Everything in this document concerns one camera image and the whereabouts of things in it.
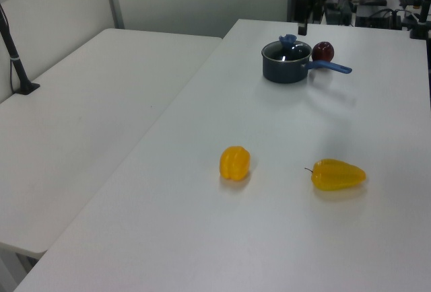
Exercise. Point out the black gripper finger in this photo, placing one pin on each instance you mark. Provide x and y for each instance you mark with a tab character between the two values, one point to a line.
302	16
317	4

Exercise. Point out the glass lid with blue knob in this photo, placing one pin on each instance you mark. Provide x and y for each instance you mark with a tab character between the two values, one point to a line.
286	49

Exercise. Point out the dark red plum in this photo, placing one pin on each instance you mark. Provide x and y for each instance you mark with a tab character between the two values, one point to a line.
324	51

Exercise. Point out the black electronics box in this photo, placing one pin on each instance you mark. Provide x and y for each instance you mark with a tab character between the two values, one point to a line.
377	17

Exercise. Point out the black clamp stand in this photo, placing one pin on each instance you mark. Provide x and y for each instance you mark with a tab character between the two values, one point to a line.
421	19

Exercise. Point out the yellow toy bell pepper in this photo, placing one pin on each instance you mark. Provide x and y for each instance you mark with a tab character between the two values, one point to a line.
235	164

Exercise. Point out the black pole with base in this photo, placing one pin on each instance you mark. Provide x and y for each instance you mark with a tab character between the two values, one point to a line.
15	60

